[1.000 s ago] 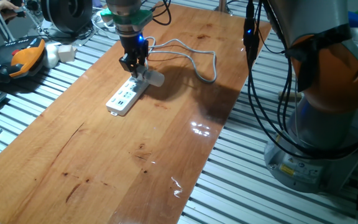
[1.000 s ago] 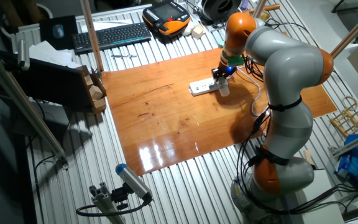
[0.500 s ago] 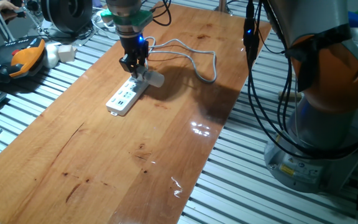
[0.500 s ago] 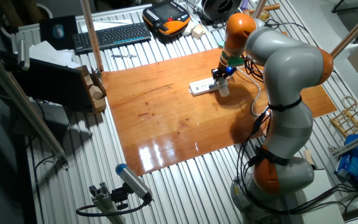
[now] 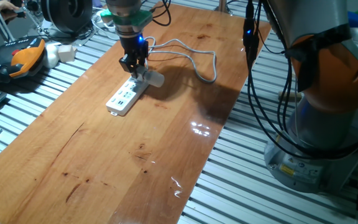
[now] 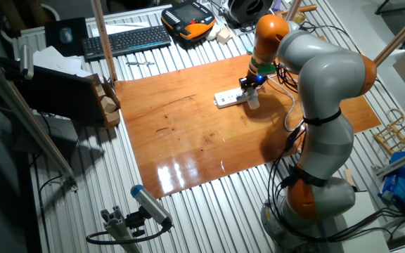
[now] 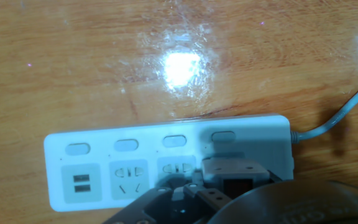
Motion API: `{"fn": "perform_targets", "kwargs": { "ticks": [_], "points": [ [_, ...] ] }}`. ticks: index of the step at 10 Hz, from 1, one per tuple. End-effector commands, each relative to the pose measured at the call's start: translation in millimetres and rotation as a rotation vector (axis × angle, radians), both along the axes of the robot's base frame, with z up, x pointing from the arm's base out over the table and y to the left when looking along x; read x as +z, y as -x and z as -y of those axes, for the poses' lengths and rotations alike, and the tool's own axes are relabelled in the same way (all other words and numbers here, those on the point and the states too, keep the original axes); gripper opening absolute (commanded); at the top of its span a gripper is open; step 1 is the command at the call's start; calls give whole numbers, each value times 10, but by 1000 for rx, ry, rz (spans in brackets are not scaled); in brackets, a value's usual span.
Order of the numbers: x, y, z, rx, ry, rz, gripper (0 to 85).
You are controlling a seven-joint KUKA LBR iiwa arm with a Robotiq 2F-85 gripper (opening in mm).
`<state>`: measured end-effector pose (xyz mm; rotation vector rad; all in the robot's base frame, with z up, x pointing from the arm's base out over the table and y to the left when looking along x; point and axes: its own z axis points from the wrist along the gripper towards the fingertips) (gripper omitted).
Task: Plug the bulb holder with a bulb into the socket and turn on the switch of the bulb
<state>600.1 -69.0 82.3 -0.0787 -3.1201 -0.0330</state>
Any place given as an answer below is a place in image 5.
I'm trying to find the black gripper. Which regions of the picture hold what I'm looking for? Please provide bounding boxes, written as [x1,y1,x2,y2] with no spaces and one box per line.
[118,33,149,79]

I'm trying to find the white bulb holder with bulb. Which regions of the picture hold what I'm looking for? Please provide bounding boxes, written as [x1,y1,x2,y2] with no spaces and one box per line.
[134,65,165,88]

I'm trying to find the white power strip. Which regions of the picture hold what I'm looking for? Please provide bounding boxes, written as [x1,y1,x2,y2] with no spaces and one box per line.
[105,77,150,117]

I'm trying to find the light wooden cube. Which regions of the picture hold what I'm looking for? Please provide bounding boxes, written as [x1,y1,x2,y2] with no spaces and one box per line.
[57,44,78,63]

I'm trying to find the white rounded object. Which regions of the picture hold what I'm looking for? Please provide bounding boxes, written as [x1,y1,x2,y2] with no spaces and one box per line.
[43,42,62,69]

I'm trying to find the large black round spool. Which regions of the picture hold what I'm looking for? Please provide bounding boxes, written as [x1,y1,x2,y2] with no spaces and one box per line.
[40,0,93,34]

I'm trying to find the brown wooden board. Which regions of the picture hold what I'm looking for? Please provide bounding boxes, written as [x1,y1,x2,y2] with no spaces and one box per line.
[0,1,272,224]

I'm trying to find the orange black teach pendant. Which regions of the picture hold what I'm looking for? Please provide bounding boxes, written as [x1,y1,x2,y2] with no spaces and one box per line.
[0,36,47,84]

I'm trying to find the small wooden stick piece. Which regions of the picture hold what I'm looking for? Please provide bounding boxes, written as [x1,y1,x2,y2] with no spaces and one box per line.
[278,90,303,101]

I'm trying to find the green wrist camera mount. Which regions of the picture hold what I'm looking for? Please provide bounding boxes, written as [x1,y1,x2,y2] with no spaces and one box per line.
[100,8,154,29]

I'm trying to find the white round corded device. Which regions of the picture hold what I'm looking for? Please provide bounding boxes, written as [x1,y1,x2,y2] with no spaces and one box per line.
[91,9,117,32]

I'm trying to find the thin black cables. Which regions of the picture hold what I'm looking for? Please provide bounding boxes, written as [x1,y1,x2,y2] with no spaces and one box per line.
[26,26,99,47]

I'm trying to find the grey power strip cable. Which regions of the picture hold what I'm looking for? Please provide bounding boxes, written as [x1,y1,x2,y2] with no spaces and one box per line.
[144,36,218,84]

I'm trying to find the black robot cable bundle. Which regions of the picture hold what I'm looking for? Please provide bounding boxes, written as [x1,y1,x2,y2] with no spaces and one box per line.
[242,0,358,159]

